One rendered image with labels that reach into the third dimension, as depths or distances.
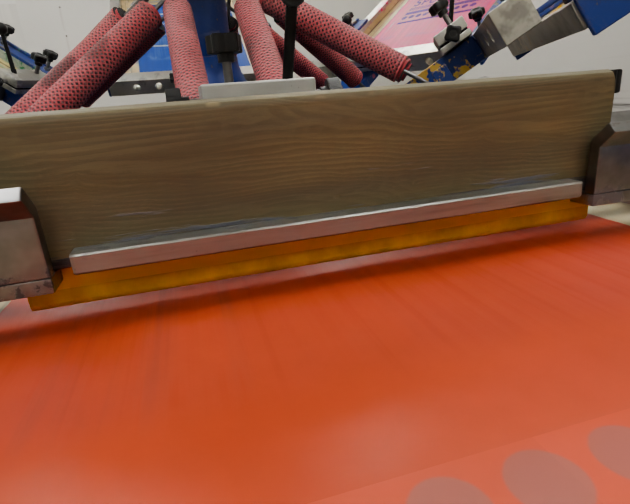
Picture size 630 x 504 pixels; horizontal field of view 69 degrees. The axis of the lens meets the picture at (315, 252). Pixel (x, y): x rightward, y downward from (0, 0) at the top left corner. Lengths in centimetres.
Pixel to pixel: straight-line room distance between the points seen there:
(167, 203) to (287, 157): 7
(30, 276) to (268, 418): 14
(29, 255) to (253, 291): 11
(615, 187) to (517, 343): 17
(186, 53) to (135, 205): 55
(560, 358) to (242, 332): 13
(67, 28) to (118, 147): 424
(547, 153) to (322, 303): 17
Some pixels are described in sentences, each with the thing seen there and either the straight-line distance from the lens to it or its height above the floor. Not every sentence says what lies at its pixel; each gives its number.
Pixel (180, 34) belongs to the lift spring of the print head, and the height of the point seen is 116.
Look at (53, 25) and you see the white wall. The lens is 450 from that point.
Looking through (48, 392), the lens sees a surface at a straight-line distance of 22.
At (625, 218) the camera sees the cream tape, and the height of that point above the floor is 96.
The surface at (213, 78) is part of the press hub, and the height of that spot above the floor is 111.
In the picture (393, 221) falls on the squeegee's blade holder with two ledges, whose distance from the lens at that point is 26.
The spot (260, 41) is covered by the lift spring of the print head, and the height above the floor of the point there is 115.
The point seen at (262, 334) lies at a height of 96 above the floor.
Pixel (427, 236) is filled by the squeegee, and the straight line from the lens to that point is 30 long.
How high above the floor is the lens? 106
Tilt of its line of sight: 19 degrees down
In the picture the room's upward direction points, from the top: 4 degrees counter-clockwise
